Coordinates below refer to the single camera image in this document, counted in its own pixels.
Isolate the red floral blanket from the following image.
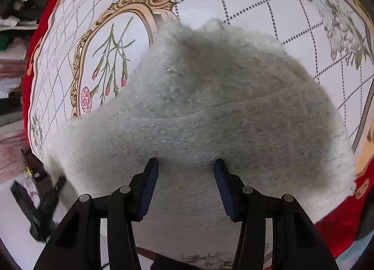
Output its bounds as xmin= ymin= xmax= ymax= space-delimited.
xmin=22 ymin=0 xmax=374 ymax=259

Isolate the pink fuzzy coat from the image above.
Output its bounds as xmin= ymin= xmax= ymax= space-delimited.
xmin=0 ymin=44 xmax=29 ymax=78

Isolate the white fuzzy jacket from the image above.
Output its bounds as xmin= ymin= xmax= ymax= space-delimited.
xmin=44 ymin=17 xmax=357 ymax=262

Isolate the white grid-patterned floral sheet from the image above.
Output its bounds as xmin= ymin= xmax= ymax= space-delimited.
xmin=28 ymin=0 xmax=374 ymax=267

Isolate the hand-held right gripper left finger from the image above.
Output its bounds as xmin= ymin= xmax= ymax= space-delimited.
xmin=33 ymin=157 xmax=160 ymax=270

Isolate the green hanging garment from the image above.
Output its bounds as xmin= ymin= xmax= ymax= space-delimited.
xmin=0 ymin=33 xmax=12 ymax=50

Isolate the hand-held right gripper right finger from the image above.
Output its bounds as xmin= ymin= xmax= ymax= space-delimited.
xmin=214 ymin=158 xmax=339 ymax=270

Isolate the brown box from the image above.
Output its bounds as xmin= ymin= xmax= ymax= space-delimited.
xmin=21 ymin=147 xmax=50 ymax=197

